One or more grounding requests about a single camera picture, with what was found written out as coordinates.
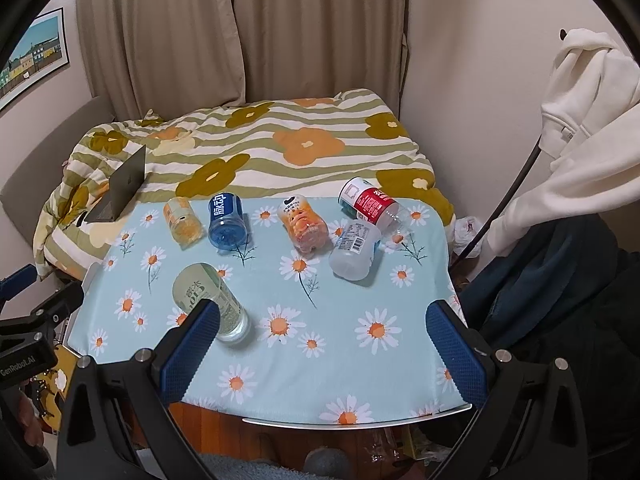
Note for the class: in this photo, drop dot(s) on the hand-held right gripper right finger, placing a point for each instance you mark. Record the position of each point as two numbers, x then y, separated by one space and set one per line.
457 355

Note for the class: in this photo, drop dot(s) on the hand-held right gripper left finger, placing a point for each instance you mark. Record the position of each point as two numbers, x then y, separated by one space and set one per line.
194 347

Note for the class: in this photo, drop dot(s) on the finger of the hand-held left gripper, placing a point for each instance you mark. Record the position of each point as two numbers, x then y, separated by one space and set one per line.
17 281
57 305

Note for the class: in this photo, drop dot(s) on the green label clear bottle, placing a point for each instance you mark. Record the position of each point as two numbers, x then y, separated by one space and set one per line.
195 285

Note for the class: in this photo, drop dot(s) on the light blue daisy tablecloth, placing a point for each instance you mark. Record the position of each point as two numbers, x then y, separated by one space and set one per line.
310 350

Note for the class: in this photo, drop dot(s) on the white plastic bag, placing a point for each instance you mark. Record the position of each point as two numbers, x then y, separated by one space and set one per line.
465 230

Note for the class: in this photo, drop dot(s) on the small orange clear bottle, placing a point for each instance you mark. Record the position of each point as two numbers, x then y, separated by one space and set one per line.
180 220

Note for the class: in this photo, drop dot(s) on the light blue fluffy rug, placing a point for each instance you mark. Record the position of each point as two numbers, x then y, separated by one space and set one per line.
240 467

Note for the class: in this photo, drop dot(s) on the blue label bottle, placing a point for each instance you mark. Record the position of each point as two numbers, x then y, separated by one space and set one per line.
227 220

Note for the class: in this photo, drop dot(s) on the dark teal garment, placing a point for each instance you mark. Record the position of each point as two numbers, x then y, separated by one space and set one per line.
550 260

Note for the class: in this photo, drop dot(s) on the grey sofa back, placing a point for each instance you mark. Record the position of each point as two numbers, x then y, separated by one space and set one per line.
45 150

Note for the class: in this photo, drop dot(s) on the grey laptop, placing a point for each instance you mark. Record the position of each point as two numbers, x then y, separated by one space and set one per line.
125 180

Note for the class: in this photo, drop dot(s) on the black garment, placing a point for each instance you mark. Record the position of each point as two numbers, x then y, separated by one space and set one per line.
600 320

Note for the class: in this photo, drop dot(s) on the white label clear bottle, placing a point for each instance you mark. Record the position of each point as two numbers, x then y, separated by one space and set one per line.
355 247

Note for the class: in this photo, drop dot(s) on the black curved tube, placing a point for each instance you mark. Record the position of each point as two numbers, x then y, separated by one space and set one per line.
500 206

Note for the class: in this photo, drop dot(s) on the peach orange label bottle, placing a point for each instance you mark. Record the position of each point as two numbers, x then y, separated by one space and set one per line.
302 225

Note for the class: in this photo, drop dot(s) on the grey fuzzy slipper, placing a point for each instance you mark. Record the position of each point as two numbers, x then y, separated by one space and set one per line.
326 464

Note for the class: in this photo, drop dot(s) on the red label clear bottle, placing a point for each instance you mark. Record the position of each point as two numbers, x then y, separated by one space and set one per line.
372 202

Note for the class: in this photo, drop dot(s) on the striped floral blanket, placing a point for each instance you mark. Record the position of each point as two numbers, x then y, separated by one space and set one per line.
310 125

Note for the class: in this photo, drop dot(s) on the white hoodie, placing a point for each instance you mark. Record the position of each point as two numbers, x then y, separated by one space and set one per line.
585 110

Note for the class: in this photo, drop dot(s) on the beige curtain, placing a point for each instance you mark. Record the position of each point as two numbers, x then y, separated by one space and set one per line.
160 35
320 30

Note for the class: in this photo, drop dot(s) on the framed wall picture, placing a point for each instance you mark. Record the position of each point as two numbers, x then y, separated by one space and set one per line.
35 60

